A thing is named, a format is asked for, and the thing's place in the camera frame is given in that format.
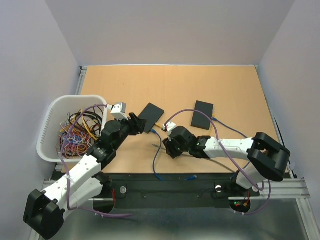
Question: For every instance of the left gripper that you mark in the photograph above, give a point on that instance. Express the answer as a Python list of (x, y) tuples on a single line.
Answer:
[(137, 125)]

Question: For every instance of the black network switch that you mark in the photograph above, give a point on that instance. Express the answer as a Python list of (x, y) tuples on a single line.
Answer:
[(203, 111), (151, 114)]

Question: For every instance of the aluminium frame rail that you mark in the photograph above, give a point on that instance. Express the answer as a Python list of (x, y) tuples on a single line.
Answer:
[(240, 111)]

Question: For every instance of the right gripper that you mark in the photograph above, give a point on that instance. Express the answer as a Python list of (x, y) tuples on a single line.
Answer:
[(168, 143)]

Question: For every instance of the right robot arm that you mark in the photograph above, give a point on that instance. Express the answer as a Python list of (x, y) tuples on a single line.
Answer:
[(267, 158)]

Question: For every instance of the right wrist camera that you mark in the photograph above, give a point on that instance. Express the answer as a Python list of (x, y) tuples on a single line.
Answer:
[(168, 127)]

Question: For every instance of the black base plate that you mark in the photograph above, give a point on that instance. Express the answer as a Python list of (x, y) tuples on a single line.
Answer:
[(175, 191)]

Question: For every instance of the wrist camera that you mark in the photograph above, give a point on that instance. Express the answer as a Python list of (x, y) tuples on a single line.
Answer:
[(118, 111), (168, 127)]

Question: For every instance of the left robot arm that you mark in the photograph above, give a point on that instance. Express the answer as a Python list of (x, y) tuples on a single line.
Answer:
[(47, 210)]

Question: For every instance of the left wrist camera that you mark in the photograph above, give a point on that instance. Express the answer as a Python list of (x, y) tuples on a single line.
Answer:
[(118, 111)]

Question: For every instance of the white plastic bin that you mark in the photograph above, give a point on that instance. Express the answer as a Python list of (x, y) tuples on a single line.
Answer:
[(47, 144)]

